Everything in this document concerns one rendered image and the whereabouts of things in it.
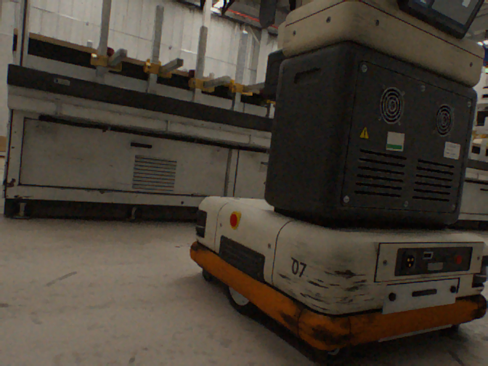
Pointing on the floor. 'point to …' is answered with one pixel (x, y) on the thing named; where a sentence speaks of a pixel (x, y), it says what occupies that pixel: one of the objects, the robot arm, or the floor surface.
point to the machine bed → (139, 157)
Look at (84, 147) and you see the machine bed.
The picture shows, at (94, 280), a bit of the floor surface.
